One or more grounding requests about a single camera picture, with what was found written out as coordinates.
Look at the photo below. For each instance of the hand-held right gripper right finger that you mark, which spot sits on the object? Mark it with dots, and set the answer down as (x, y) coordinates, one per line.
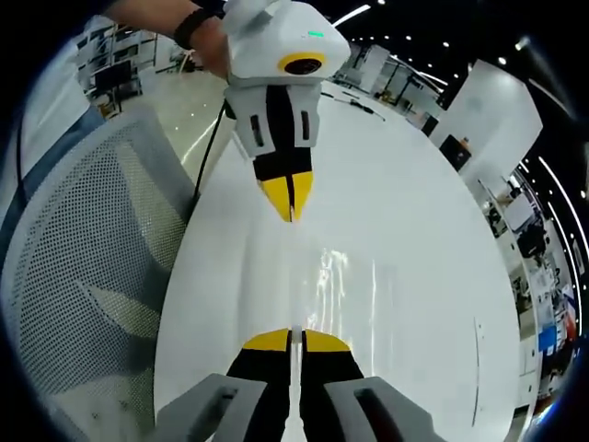
(340, 396)

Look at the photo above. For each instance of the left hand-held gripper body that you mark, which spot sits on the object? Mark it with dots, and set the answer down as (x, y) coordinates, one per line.
(271, 32)

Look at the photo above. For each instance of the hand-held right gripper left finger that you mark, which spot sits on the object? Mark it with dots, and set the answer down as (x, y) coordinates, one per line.
(248, 396)

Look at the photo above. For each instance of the clear food packaging bag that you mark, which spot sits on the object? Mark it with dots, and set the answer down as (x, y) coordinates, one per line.
(340, 294)

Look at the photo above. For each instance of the person's left hand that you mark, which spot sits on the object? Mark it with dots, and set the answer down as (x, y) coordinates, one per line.
(215, 46)

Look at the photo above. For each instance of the black wristband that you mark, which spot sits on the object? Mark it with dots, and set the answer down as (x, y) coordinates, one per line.
(191, 26)

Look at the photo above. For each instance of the black cabinet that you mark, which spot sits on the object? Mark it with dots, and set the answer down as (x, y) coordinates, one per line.
(455, 153)

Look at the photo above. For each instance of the black monitor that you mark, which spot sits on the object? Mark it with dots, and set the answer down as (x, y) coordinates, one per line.
(112, 76)

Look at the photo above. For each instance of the white square pillar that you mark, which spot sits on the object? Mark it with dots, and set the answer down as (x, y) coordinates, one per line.
(492, 115)

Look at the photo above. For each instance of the white mesh office chair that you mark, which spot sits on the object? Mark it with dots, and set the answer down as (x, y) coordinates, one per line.
(83, 258)

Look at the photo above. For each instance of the blue storage bin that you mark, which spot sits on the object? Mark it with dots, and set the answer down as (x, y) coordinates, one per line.
(548, 340)

